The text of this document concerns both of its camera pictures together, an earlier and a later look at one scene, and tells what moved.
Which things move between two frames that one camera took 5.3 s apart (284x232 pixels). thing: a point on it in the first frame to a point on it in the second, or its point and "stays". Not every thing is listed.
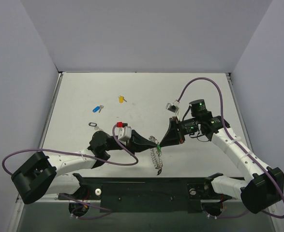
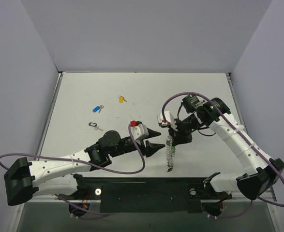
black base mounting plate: (145, 195) stays
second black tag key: (93, 124) stays
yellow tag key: (121, 99) stays
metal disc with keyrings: (156, 153) to (170, 154)
